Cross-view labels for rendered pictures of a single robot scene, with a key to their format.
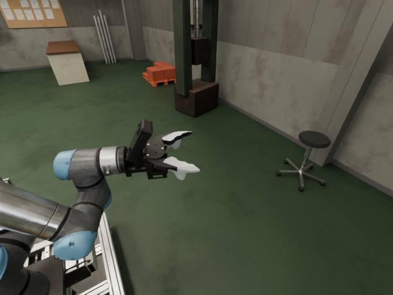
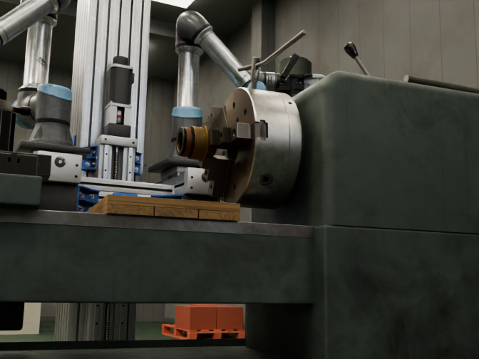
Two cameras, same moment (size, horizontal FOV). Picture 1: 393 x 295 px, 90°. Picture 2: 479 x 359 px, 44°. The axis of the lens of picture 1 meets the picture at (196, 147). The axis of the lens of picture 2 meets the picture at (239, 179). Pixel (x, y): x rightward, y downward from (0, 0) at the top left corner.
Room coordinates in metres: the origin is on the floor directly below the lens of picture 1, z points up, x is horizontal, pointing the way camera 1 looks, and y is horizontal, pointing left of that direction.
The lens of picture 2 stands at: (-2.00, 0.19, 0.72)
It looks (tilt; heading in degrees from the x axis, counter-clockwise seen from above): 10 degrees up; 3
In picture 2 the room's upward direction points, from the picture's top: 1 degrees clockwise
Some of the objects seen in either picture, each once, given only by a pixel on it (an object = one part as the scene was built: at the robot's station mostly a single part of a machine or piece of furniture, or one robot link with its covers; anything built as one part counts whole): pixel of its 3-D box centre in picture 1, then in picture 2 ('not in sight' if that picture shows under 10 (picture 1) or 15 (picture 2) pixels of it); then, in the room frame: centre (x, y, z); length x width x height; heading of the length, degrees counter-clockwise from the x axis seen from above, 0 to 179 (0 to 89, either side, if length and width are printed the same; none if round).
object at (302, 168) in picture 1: (304, 156); not in sight; (2.00, -1.41, 0.32); 0.60 x 0.57 x 0.63; 106
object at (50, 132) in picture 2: not in sight; (51, 136); (-0.03, 0.96, 1.21); 0.15 x 0.15 x 0.10
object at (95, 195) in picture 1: (93, 195); not in sight; (0.37, 0.29, 1.46); 0.11 x 0.08 x 0.11; 9
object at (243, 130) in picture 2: not in sight; (236, 135); (-0.55, 0.29, 1.09); 0.12 x 0.11 x 0.05; 25
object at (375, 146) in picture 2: not in sight; (374, 170); (-0.25, -0.09, 1.06); 0.59 x 0.48 x 0.39; 115
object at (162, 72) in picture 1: (159, 72); (202, 320); (6.47, 1.19, 0.21); 1.18 x 0.82 x 0.43; 30
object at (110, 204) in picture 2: not in sight; (157, 216); (-0.54, 0.49, 0.88); 0.36 x 0.30 x 0.04; 25
